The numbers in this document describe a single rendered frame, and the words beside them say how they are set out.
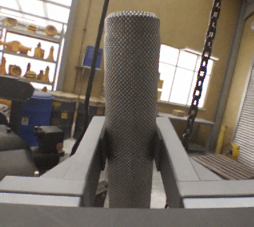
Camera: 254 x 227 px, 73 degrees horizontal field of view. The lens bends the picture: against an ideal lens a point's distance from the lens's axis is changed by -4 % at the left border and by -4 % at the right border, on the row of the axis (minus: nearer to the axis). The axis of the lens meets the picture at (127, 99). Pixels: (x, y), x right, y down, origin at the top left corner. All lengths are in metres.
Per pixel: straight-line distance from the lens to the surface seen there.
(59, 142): 2.01
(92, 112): 3.63
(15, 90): 2.91
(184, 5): 6.38
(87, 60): 4.71
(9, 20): 8.84
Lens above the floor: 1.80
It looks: 5 degrees down
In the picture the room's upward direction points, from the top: 12 degrees clockwise
